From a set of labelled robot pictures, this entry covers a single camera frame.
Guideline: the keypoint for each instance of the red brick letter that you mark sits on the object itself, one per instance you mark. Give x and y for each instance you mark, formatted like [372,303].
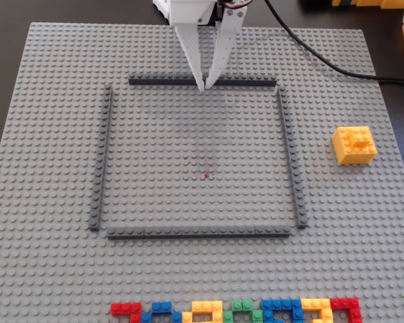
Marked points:
[121,307]
[345,303]

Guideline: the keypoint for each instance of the dark grey brick wall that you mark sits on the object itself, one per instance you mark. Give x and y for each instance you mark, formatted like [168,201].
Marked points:
[195,232]
[101,158]
[161,80]
[291,158]

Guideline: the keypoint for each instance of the grey studded baseplate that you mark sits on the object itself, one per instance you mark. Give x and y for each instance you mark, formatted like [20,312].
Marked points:
[54,168]

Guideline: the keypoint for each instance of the green brick letter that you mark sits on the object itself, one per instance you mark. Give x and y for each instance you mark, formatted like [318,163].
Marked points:
[242,305]

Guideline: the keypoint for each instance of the yellow flat plastic part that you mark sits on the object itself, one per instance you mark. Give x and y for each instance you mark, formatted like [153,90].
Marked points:
[370,3]

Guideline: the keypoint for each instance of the blue brick letter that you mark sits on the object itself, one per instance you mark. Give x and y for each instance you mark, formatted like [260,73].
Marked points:
[161,307]
[279,304]

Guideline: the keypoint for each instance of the yellow brick cube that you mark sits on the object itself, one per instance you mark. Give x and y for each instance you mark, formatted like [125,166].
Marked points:
[355,148]

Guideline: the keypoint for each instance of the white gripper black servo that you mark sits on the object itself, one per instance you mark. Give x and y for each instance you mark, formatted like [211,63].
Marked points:
[188,17]

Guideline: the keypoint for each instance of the yellow brick letter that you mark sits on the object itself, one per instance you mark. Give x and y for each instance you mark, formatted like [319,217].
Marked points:
[205,306]
[314,303]

